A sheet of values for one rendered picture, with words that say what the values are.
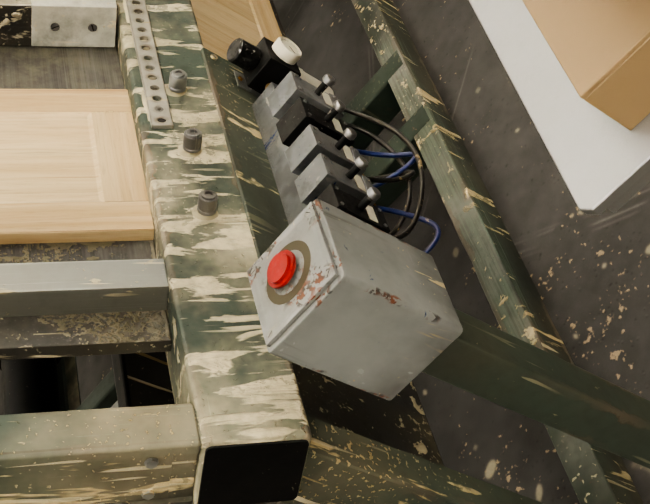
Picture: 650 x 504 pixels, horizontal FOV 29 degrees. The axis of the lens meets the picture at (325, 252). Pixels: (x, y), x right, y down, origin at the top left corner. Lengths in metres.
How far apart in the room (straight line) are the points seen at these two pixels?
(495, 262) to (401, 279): 0.92
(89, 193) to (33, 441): 0.45
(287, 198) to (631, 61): 0.62
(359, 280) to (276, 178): 0.53
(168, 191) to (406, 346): 0.47
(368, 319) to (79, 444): 0.32
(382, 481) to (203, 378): 0.24
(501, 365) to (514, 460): 0.87
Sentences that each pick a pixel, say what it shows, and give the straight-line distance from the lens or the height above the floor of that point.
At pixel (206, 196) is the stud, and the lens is 1.56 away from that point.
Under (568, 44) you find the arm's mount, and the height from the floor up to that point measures 0.83.
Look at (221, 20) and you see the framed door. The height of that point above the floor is 0.44.
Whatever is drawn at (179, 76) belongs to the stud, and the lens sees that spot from 1.78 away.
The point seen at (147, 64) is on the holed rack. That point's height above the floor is 0.89.
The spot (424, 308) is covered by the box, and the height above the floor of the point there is 0.82.
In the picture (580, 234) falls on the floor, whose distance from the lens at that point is 2.32.
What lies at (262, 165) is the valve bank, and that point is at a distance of 1.72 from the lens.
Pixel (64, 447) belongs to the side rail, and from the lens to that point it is 1.31.
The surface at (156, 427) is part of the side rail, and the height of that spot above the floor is 0.94.
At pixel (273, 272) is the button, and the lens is 1.24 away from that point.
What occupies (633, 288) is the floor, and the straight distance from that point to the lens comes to 2.19.
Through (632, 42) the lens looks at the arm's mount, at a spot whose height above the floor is 0.83.
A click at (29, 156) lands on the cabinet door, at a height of 1.01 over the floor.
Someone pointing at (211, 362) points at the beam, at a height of 0.88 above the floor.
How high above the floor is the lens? 1.61
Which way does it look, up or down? 34 degrees down
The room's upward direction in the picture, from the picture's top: 65 degrees counter-clockwise
